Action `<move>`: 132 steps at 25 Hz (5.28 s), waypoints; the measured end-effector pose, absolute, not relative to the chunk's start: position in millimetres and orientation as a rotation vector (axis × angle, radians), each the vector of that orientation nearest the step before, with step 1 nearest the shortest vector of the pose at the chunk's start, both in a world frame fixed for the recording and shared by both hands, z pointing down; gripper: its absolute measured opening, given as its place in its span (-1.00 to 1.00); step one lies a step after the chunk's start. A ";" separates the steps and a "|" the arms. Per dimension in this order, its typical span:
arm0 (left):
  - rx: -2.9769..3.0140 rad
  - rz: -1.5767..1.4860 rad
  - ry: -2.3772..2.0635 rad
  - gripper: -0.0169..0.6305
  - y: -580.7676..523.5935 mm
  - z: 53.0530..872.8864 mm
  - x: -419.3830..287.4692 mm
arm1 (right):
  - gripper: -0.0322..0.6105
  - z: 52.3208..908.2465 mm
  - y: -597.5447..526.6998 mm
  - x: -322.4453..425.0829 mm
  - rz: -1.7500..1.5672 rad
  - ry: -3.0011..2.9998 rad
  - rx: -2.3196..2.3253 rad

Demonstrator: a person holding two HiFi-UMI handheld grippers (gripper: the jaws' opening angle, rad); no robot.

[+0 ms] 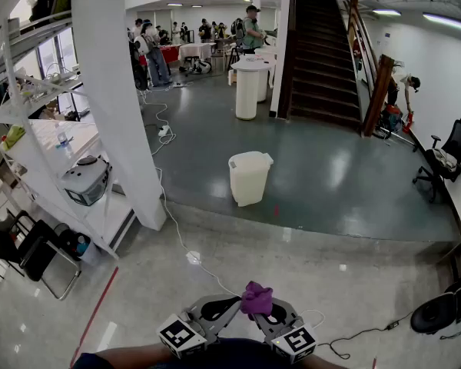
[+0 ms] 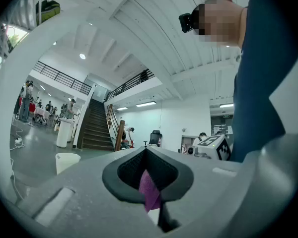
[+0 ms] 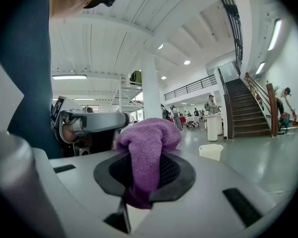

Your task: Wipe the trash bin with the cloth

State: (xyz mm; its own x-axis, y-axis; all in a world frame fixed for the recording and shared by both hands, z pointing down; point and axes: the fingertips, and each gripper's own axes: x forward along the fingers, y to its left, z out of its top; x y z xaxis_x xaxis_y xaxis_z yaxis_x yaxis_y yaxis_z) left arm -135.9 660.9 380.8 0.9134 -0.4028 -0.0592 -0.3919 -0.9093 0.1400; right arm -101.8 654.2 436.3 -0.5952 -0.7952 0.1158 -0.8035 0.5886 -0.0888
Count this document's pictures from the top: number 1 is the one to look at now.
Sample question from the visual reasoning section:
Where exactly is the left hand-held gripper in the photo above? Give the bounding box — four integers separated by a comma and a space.
156, 294, 242, 359

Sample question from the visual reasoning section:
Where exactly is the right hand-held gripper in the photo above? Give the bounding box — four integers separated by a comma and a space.
252, 298, 318, 364

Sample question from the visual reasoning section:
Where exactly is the purple cloth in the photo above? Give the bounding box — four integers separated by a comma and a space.
240, 281, 274, 321

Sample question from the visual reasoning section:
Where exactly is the white lidded trash bin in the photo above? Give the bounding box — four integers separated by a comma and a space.
227, 151, 274, 208

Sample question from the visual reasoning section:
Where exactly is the person's left forearm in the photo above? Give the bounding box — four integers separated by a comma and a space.
95, 342, 174, 369

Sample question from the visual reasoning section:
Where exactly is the person's dark blue shirt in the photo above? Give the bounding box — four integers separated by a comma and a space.
71, 337, 320, 369

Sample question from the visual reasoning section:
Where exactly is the small white waste bin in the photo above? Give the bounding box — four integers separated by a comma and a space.
75, 233, 101, 266

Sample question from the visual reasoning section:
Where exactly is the black round device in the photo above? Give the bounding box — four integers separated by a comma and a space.
410, 269, 461, 340

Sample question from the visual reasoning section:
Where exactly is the white grey appliance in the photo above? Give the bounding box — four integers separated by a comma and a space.
61, 155, 113, 207

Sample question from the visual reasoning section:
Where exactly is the white metal shelf rack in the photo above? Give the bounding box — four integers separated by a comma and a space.
0, 12, 136, 260

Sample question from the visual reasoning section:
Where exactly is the white square pillar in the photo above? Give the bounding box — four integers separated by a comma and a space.
70, 0, 167, 231

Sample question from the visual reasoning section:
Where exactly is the clear water bottle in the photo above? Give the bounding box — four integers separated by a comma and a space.
55, 122, 73, 150

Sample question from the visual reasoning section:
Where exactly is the black office chair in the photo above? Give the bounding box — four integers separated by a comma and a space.
412, 114, 461, 204

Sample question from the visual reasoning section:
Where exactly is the white wheeled robot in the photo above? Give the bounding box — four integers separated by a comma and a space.
183, 56, 213, 75

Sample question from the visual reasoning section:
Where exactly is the dark wooden staircase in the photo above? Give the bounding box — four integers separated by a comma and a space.
277, 0, 364, 131

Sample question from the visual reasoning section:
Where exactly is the cream clothed table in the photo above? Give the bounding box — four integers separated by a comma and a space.
177, 42, 217, 63

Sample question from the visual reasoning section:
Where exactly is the red table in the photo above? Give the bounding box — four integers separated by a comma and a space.
138, 45, 182, 68

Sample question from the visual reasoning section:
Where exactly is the black cable with adapter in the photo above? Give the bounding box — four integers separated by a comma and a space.
317, 311, 414, 361

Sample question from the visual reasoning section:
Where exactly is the long white power cable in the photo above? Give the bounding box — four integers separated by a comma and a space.
138, 86, 242, 298

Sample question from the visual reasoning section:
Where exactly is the black chair chrome frame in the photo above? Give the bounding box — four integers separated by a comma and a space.
0, 209, 82, 301

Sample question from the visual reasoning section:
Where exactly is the white cylindrical pedestal table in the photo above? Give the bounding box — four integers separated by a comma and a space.
229, 54, 278, 121

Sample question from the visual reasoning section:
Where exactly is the wooden newel post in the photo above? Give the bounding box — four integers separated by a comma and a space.
362, 54, 396, 138

